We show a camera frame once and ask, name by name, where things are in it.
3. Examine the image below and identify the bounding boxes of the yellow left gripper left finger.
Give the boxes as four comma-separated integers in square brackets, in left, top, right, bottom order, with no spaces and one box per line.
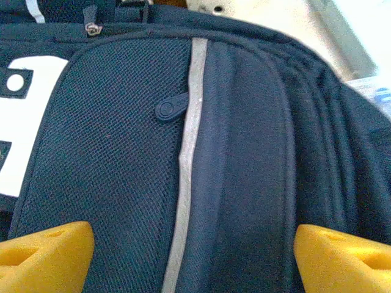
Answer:
[0,220,95,293]

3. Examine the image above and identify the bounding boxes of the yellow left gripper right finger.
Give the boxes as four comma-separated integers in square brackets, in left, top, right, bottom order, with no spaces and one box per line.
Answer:
[293,223,391,293]

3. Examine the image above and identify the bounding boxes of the navy blue backpack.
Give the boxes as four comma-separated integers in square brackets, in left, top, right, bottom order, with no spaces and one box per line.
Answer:
[0,0,391,293]

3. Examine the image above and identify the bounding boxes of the clear package with red label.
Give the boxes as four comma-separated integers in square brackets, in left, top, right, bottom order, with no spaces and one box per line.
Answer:
[346,76,391,106]

